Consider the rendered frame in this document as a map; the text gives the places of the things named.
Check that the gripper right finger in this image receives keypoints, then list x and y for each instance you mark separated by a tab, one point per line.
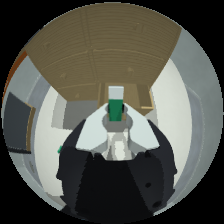
144	136

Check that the brown wooden drawer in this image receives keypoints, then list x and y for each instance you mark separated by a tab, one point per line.
73	69
86	91
115	26
111	64
137	96
62	37

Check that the tan chest of drawers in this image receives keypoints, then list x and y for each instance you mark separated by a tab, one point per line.
90	48

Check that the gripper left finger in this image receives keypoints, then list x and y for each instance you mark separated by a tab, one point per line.
88	138

